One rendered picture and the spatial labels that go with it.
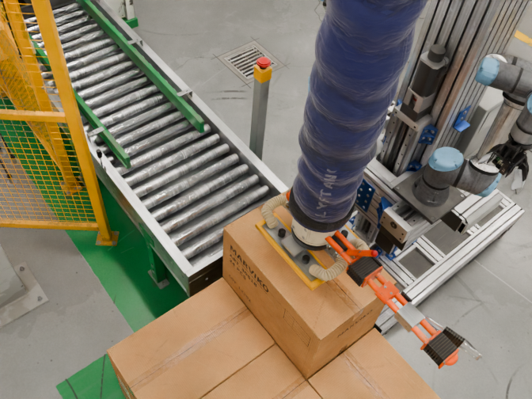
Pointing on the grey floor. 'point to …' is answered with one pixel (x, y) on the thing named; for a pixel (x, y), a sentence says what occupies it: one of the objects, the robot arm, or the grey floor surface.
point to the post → (260, 89)
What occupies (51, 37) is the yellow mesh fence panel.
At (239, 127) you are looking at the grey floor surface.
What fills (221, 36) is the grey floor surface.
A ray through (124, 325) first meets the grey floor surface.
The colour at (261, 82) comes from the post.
